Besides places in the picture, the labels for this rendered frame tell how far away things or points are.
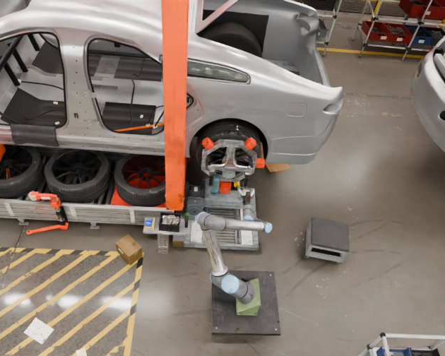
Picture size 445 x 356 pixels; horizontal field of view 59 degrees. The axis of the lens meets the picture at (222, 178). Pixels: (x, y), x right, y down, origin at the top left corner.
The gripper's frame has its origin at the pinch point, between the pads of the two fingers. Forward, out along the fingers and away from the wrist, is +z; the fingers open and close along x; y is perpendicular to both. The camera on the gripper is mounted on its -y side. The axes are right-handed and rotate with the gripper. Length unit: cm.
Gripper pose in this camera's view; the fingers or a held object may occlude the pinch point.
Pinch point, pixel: (246, 188)
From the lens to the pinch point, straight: 379.1
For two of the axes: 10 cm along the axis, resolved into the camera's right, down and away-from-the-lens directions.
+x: 10.0, 0.6, 0.7
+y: -0.9, 6.6, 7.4
